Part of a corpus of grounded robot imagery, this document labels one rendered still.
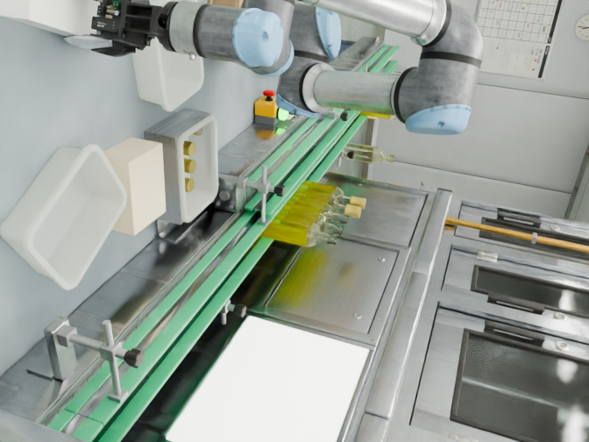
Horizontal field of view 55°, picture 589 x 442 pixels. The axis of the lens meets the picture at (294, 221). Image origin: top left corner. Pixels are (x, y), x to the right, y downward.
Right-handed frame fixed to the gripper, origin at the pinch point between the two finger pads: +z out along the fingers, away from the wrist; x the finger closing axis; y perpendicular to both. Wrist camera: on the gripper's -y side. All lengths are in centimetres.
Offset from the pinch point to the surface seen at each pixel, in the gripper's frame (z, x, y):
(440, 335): -67, 57, -67
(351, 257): -37, 46, -84
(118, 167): -1.1, 24.9, -15.2
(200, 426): -25, 73, -18
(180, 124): -1.0, 15.4, -36.8
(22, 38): 4.1, 5.3, 6.4
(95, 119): 4.1, 16.5, -13.3
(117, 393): -17, 60, 0
